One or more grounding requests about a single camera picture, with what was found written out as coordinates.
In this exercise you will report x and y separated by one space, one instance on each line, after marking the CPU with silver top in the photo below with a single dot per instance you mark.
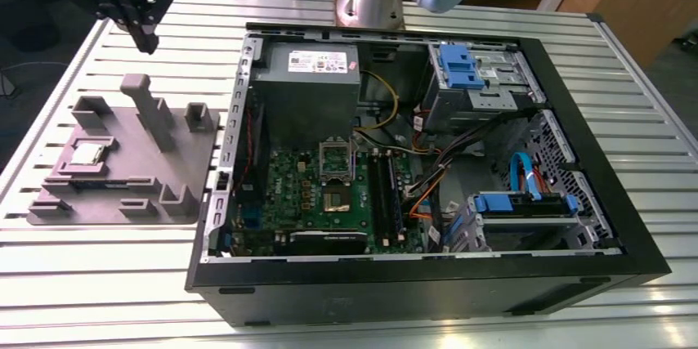
86 153

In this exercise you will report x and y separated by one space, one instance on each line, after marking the CPU socket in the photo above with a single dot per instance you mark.
337 200

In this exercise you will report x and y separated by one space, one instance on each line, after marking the black chair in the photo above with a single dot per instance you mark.
26 26

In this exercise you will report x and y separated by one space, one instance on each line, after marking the grey parts rack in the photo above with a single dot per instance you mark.
130 153

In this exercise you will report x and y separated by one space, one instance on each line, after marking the black case fan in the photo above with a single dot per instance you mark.
259 136

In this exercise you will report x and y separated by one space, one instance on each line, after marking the grey power supply unit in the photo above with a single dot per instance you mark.
305 108

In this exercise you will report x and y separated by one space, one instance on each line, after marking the RAM stick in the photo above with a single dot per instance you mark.
94 185

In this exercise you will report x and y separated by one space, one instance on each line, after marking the green motherboard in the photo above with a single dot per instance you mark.
288 169

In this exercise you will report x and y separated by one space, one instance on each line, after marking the black RAM slot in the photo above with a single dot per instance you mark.
389 198
397 198
380 198
373 198

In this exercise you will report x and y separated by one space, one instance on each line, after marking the tall grey disk bay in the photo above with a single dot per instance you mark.
489 99

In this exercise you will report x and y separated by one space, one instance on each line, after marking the black graphics card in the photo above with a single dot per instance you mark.
327 241

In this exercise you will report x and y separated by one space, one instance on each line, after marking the hard disk in blue carrier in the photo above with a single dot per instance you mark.
496 204

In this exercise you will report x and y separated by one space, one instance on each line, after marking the black PC case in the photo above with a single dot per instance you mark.
381 296

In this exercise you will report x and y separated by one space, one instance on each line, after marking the wooden cabinet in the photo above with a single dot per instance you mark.
643 5

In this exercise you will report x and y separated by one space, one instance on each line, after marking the low grey disk bay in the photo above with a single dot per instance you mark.
588 226

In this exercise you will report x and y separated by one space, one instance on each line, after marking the blue plastic drive bracket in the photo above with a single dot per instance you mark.
460 65

